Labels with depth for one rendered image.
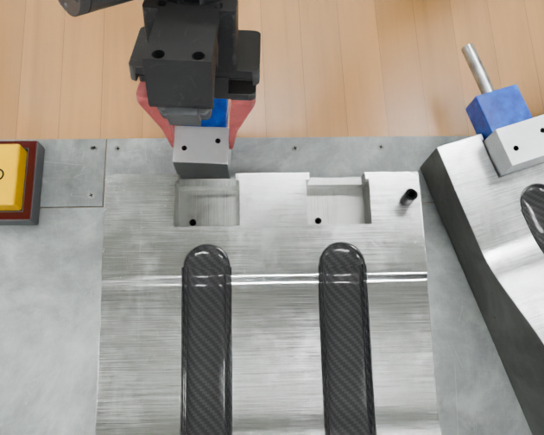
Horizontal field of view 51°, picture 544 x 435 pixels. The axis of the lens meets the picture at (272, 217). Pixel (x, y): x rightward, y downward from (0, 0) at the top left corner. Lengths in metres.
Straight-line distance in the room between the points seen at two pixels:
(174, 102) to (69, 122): 0.25
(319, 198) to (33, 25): 0.37
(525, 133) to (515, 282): 0.13
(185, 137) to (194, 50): 0.16
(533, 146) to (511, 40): 0.18
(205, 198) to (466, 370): 0.29
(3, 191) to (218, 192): 0.20
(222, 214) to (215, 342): 0.11
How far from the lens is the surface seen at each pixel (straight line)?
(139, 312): 0.46
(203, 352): 0.46
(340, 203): 0.50
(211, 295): 0.46
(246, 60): 0.47
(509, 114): 0.57
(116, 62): 0.64
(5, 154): 0.58
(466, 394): 0.57
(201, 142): 0.52
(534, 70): 0.69
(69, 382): 0.56
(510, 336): 0.54
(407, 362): 0.47
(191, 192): 0.50
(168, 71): 0.37
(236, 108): 0.47
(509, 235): 0.54
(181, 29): 0.40
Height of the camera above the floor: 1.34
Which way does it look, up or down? 75 degrees down
